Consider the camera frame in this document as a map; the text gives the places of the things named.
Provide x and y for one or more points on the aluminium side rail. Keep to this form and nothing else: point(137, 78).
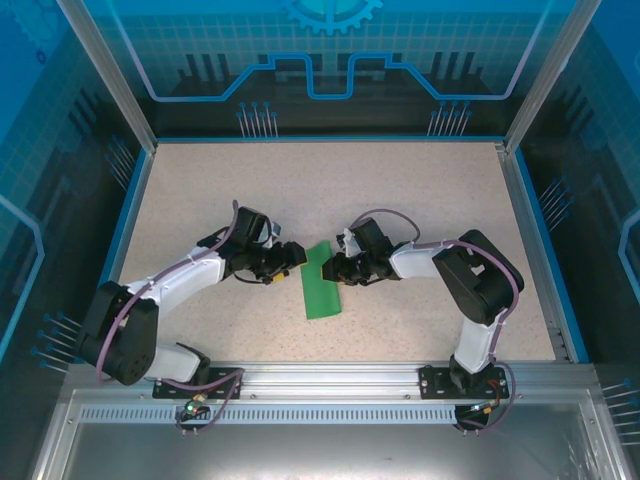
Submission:
point(123, 250)
point(532, 240)

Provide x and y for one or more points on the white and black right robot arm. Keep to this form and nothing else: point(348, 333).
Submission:
point(415, 260)

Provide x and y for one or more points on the aluminium frame post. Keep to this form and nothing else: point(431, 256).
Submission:
point(116, 85)
point(550, 75)

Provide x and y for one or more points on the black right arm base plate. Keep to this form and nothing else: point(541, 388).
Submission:
point(431, 382)

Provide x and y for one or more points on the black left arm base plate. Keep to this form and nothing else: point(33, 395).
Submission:
point(225, 382)

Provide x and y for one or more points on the green paper sheet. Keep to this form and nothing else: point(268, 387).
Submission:
point(322, 295)

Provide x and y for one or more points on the aluminium front rail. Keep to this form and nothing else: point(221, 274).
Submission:
point(325, 380)

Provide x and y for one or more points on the steel bottom panel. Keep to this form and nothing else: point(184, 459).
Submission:
point(325, 450)

